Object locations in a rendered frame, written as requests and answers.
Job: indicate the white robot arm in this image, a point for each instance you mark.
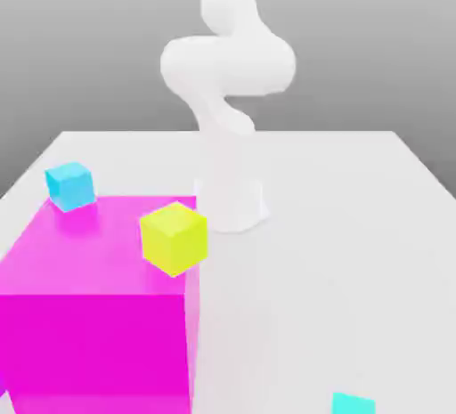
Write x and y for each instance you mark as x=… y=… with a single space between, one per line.
x=228 y=65

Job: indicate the small cyan cube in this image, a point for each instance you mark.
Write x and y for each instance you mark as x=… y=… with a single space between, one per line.
x=352 y=405

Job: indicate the small yellow cube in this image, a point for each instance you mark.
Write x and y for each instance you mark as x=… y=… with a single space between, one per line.
x=174 y=239

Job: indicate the large magenta box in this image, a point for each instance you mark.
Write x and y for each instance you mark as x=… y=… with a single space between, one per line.
x=92 y=342

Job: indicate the small blue cube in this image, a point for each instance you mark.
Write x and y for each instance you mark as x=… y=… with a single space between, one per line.
x=69 y=188

